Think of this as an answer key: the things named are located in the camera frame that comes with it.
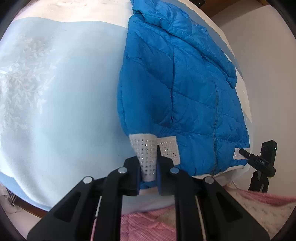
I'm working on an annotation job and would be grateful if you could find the blue puffer jacket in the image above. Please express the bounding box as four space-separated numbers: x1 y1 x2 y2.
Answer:
117 1 250 189

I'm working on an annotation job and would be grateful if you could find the pink quilted blanket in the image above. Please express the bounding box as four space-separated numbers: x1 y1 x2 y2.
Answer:
90 185 296 241

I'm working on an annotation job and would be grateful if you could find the blue and white bedsheet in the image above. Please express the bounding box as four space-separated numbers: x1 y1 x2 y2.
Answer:
1 1 250 213

